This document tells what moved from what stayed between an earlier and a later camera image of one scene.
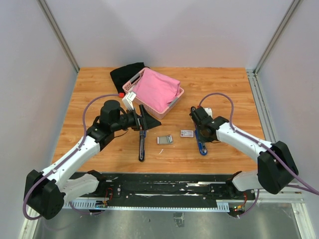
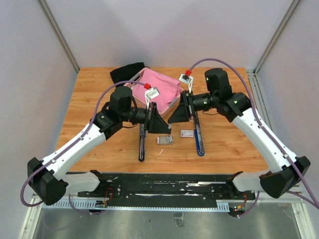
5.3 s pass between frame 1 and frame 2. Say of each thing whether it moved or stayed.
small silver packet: stayed
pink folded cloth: stayed
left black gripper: moved
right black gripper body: moved
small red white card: stayed
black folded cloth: stayed
